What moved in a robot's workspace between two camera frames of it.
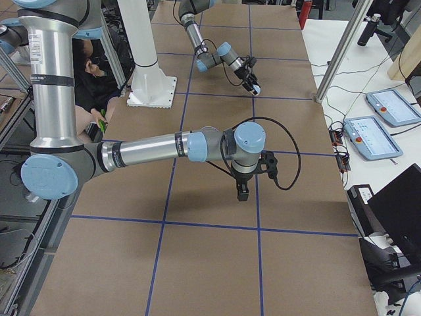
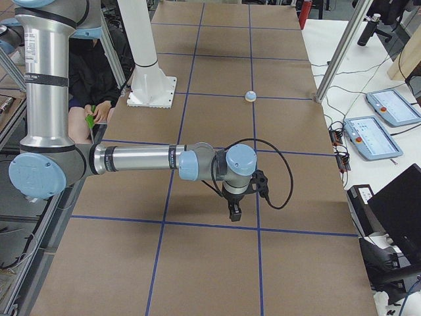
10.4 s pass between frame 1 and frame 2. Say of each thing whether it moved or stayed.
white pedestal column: stayed
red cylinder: stayed
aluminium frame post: stayed
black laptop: stayed
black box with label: stayed
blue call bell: moved
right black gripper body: moved
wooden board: stayed
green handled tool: moved
